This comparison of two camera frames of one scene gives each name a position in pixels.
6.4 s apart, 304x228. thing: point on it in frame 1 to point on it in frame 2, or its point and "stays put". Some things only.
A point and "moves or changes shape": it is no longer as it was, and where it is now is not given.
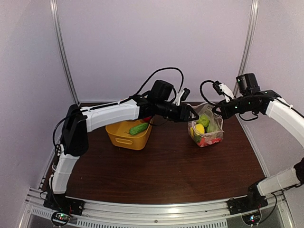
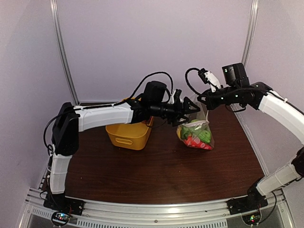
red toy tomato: (204, 141) to (191, 142)
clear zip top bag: (208, 129) moves or changes shape
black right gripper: (225, 113) to (210, 102)
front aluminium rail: (210, 214) stays put
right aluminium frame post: (243, 64) stays put
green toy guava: (212, 127) to (205, 135)
